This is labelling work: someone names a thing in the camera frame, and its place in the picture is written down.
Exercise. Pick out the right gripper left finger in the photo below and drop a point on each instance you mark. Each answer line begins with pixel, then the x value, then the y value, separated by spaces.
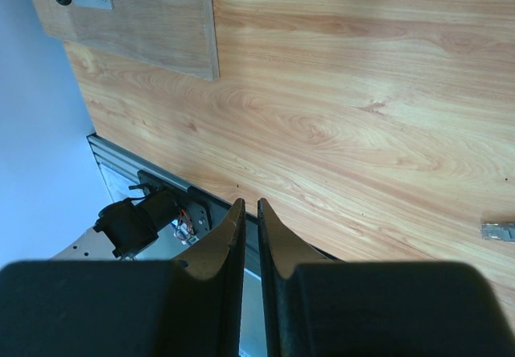
pixel 211 274

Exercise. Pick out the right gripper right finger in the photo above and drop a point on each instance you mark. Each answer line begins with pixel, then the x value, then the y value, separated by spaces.
pixel 282 255

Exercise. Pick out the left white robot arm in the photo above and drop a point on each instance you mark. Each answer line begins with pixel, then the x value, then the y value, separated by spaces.
pixel 124 229

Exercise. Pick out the clear acrylic riser plate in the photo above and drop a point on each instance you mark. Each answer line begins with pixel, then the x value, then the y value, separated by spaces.
pixel 178 35

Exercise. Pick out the aluminium rail frame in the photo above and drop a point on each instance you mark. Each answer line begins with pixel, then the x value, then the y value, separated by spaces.
pixel 139 170

